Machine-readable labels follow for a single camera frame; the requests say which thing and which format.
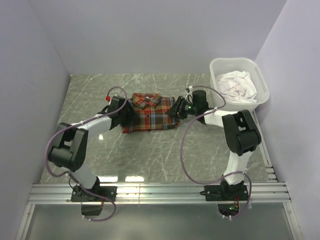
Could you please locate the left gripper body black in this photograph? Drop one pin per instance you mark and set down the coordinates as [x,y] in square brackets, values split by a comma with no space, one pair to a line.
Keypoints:
[127,116]

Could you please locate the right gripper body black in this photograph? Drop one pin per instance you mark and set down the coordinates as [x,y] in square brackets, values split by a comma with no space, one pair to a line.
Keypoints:
[186,109]

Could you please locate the plaid long sleeve shirt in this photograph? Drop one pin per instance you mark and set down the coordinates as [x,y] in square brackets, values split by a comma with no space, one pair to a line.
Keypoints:
[150,109]

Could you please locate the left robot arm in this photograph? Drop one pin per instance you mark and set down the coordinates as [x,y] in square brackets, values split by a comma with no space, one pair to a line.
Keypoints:
[68,147]

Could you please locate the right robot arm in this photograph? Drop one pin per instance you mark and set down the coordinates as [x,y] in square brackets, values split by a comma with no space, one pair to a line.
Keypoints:
[242,138]

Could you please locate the white shirt in basket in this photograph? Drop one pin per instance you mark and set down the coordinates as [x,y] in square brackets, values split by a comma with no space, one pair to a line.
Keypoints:
[237,87]

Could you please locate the white plastic basket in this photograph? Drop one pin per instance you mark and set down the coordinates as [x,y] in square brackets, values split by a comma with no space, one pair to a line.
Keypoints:
[225,65]

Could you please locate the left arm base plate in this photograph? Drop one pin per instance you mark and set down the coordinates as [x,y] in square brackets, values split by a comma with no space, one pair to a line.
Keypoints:
[93,195]

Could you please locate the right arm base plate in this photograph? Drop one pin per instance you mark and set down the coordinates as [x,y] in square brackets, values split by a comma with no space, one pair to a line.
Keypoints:
[222,193]

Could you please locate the black box under rail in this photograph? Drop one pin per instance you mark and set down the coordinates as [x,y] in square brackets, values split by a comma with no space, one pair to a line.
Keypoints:
[92,210]

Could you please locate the aluminium rail frame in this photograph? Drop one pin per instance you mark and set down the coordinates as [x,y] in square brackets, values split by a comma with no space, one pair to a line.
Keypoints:
[155,200]

